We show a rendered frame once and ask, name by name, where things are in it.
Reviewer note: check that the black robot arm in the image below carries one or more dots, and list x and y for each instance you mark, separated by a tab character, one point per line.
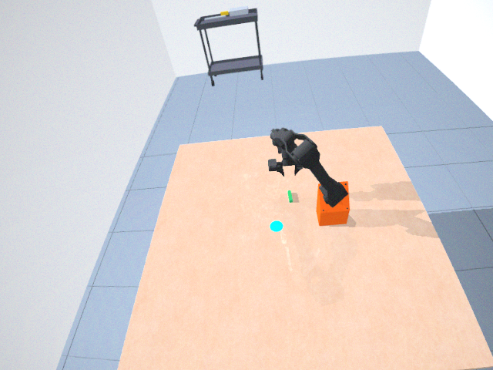
307	155

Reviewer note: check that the cyan circle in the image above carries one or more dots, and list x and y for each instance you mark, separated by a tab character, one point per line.
276	226

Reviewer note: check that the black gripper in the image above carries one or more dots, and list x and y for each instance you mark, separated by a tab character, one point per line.
273	165

